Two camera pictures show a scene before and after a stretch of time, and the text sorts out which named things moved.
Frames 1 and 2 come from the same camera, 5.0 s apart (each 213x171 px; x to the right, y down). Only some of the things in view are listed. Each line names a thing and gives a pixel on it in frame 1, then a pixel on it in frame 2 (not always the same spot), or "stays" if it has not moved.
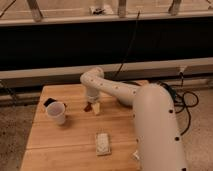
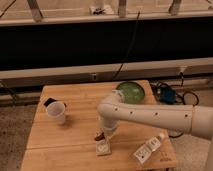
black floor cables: x=181 y=100 stays
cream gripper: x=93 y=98 → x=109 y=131
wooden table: x=71 y=145 stays
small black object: x=48 y=101 stays
